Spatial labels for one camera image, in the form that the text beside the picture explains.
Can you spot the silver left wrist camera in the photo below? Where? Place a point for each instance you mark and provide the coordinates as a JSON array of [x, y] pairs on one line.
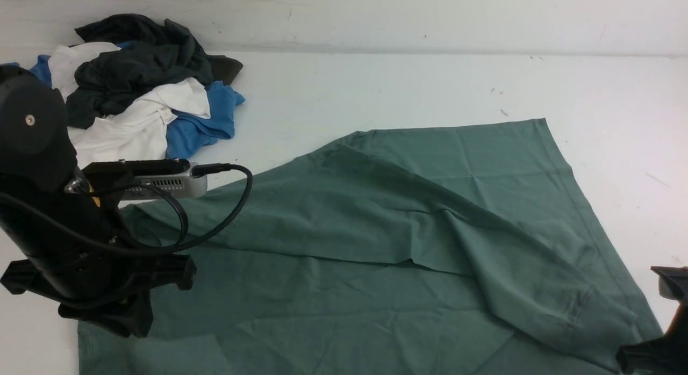
[[172, 176]]

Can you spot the dark grey shirt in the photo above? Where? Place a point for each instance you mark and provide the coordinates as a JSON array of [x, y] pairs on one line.
[[154, 55]]

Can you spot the white shirt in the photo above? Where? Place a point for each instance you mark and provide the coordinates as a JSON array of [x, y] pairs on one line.
[[139, 132]]

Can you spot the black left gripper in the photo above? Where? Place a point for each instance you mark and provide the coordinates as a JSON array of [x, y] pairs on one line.
[[111, 293]]

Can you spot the green long sleeve shirt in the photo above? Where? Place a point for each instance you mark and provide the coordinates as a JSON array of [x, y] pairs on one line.
[[456, 250]]

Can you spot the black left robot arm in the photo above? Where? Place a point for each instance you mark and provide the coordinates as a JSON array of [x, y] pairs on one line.
[[66, 220]]

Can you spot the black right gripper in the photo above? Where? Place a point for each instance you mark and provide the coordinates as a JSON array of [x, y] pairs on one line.
[[665, 355]]

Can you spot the blue shirt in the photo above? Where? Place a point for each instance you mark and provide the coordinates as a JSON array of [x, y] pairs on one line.
[[187, 134]]

